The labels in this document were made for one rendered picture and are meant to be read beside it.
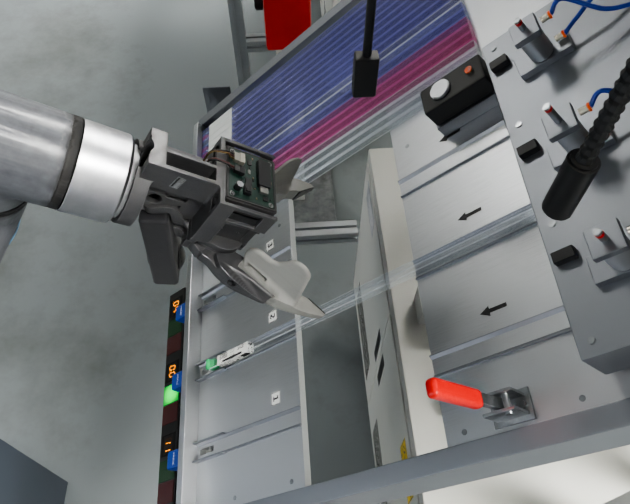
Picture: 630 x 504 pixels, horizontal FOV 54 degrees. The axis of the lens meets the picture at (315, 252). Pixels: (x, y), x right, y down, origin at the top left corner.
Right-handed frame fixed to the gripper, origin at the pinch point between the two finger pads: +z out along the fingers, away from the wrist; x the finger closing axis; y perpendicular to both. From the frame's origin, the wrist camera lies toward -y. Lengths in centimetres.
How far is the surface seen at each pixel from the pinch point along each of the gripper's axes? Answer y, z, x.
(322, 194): -80, 62, 85
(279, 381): -18.9, 6.7, -5.9
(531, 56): 23.3, 8.9, 10.1
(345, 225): -53, 48, 51
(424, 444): -25.2, 35.0, -9.4
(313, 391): -85, 57, 22
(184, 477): -33.8, 1.1, -14.2
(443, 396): 10.1, 3.7, -17.8
